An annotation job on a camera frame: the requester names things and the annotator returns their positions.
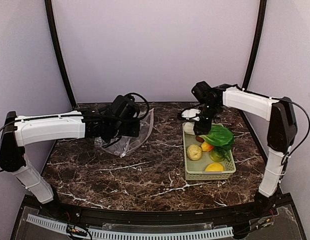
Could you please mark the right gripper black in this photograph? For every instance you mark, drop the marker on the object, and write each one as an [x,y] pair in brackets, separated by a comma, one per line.
[204,128]

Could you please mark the orange yellow pepper toy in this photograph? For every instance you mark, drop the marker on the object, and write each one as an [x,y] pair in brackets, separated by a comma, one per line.
[206,147]

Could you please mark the right black frame post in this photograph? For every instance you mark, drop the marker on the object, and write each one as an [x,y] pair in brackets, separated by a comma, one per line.
[255,43]

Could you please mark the beige wrinkled round food toy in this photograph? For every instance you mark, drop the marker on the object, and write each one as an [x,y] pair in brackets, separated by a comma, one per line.
[194,152]

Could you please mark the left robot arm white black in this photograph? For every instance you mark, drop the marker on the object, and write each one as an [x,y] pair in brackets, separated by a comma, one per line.
[119,119]

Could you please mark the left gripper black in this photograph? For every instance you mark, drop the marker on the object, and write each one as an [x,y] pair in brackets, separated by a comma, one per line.
[135,130]

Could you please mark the yellow lemon toy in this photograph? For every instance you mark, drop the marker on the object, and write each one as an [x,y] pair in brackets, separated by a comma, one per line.
[214,167]

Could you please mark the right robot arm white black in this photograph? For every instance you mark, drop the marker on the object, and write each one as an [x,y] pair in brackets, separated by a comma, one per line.
[282,130]

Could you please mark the green cucumber toy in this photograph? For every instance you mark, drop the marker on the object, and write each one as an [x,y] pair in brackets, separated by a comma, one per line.
[225,152]

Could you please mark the black front rail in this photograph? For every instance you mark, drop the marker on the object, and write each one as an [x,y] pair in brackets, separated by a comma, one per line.
[90,216]

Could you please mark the bok choy toy green white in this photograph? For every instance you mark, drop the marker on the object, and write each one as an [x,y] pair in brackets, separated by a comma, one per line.
[218,136]

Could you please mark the pale green plastic basket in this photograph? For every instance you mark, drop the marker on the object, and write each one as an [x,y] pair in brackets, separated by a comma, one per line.
[195,170]

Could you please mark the brown potato toy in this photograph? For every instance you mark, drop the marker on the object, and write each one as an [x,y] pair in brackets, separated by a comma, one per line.
[199,139]

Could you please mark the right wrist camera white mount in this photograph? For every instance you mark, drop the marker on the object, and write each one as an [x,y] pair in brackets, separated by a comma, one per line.
[189,113]

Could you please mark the left black frame post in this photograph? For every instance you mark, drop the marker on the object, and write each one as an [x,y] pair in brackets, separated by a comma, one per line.
[58,52]

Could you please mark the black frame post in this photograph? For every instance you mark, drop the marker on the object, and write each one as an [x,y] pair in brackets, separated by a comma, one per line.
[58,52]
[255,43]

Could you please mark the clear dotted zip top bag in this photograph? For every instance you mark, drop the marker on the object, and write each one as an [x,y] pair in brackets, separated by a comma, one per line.
[125,145]

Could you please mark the white slotted cable duct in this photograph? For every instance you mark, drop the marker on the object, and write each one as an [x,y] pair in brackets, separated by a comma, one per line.
[112,231]

